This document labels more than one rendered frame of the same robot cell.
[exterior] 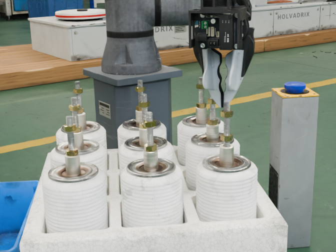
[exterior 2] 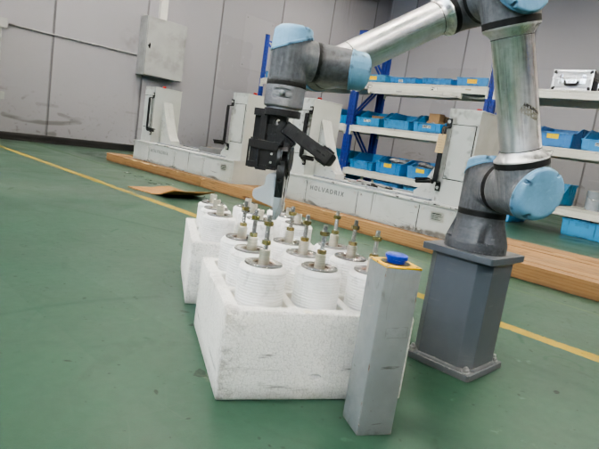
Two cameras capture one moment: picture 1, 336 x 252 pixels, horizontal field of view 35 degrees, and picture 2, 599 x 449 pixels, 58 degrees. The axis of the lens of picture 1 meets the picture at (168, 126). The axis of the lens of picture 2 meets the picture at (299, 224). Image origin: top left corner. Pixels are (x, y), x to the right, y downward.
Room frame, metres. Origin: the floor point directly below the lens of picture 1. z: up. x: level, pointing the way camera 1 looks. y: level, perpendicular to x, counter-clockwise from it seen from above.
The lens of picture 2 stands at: (0.62, -1.11, 0.50)
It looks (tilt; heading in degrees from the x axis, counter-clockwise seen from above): 9 degrees down; 78
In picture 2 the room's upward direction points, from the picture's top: 9 degrees clockwise
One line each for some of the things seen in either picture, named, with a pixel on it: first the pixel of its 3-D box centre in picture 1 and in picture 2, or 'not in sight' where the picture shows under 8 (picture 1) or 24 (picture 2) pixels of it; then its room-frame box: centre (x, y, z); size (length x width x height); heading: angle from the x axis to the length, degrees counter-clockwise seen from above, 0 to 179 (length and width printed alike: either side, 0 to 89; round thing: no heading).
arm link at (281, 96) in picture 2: not in sight; (283, 99); (0.78, -0.08, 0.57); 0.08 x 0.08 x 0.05
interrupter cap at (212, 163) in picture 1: (226, 163); (263, 263); (0.79, -0.09, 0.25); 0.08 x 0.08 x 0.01
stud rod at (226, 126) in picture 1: (226, 126); (267, 233); (0.79, -0.09, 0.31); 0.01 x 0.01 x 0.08
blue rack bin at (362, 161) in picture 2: not in sight; (372, 162); (2.90, 5.48, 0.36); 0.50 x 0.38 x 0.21; 34
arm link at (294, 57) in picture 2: not in sight; (291, 57); (0.79, -0.08, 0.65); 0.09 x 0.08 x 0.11; 3
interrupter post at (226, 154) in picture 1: (226, 155); (264, 257); (0.79, -0.09, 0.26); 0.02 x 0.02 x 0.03
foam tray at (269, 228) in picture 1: (148, 227); (291, 321); (0.89, 0.04, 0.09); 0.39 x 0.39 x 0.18; 6
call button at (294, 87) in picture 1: (294, 88); (396, 259); (1.00, -0.24, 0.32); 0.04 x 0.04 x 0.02
